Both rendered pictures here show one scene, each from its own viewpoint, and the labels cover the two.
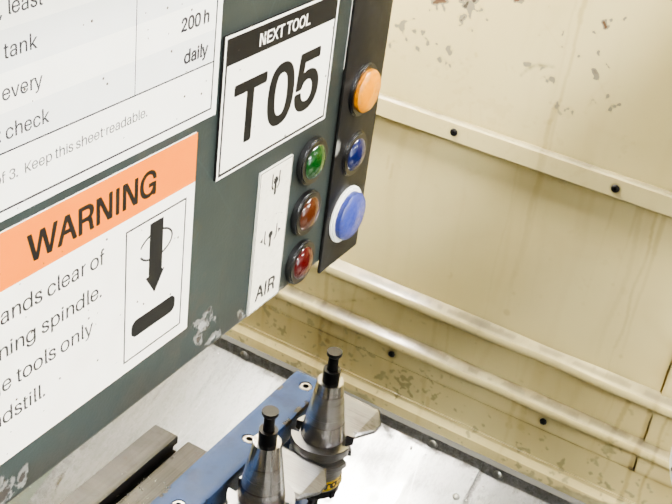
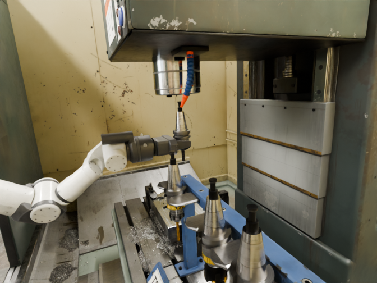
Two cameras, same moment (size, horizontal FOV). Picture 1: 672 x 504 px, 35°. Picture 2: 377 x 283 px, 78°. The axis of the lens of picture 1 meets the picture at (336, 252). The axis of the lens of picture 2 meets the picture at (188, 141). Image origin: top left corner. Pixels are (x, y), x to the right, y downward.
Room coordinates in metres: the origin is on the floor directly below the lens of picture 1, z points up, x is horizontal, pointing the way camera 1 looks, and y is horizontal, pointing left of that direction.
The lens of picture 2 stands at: (0.94, -0.28, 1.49)
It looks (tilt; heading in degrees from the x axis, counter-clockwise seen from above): 13 degrees down; 131
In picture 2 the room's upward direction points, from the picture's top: 3 degrees counter-clockwise
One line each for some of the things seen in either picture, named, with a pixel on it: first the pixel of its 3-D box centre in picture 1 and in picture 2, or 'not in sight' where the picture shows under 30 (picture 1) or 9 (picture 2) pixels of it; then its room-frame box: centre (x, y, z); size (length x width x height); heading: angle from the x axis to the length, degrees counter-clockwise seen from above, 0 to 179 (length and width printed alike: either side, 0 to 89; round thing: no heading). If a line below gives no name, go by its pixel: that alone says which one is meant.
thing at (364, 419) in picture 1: (348, 415); not in sight; (0.86, -0.04, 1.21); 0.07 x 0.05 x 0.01; 64
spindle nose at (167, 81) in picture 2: not in sight; (176, 76); (0.38, 0.31, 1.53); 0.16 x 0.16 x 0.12
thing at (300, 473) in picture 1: (291, 473); (230, 254); (0.76, 0.01, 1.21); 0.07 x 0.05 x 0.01; 64
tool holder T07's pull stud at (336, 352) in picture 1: (332, 365); (252, 218); (0.81, -0.01, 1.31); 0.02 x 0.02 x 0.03
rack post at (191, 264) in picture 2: not in sight; (188, 228); (0.49, 0.21, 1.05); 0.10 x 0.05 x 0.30; 64
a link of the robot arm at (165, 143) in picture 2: not in sight; (155, 145); (0.34, 0.23, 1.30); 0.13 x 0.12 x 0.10; 154
